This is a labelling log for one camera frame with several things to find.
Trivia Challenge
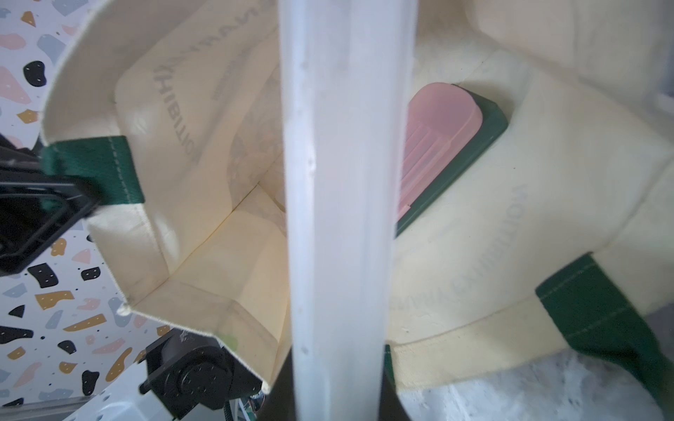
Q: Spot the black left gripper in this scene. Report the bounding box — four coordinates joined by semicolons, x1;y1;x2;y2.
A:
1;137;100;276

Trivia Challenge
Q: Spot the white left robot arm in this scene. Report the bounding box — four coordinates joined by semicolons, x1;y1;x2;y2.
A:
1;138;262;420

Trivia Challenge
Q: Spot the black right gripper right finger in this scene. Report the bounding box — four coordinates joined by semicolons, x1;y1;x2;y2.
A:
377;371;411;421

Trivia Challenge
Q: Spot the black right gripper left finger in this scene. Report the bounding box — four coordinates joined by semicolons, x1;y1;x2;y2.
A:
257;352;298;421

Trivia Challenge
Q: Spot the dark green case in bag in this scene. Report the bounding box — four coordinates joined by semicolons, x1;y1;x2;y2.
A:
396;87;508;235

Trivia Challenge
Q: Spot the pink translucent case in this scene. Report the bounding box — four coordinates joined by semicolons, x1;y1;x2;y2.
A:
398;82;483;218

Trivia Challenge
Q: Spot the cream canvas tote bag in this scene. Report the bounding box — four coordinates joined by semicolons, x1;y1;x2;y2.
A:
41;1;673;419

